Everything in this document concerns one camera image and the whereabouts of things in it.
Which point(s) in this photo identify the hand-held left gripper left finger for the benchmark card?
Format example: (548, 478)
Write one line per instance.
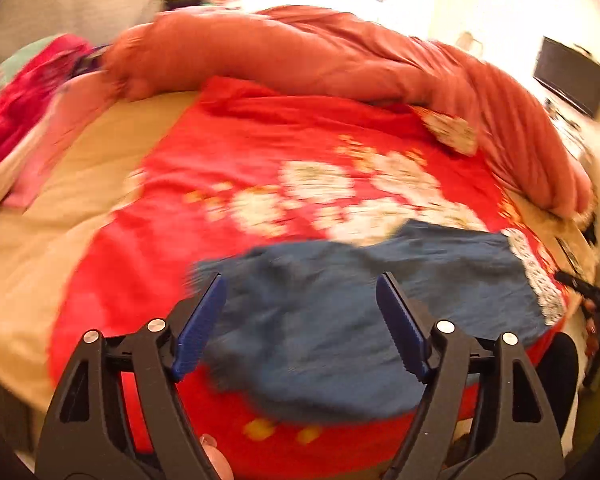
(200, 330)

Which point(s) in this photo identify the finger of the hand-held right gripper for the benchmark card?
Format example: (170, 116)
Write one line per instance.
(587, 291)

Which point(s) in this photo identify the person's black clothing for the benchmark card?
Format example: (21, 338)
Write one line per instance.
(562, 380)

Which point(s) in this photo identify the coral pink quilt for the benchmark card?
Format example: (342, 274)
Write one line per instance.
(305, 55)

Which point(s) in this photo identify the black flat television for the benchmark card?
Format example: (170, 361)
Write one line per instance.
(570, 75)

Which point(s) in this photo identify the pile of dark clothes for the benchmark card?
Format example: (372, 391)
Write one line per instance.
(195, 2)

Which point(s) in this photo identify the beige bed sheet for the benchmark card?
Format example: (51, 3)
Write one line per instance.
(40, 240)

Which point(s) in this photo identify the striped dark cloth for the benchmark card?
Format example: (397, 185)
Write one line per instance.
(87, 62)

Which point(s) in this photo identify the person's right hand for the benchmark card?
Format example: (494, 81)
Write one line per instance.
(591, 337)

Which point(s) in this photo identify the red floral blanket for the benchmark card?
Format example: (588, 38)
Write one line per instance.
(240, 150)

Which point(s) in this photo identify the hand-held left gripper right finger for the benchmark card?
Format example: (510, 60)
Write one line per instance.
(402, 330)

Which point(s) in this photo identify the blue denim pants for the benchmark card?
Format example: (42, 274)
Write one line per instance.
(305, 320)

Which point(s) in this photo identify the pink floral pillow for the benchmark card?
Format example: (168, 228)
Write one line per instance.
(25, 95)

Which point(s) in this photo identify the person's left hand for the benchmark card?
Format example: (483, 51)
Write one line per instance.
(217, 460)

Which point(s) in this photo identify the light pink cloth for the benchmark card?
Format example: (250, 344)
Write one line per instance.
(65, 125)

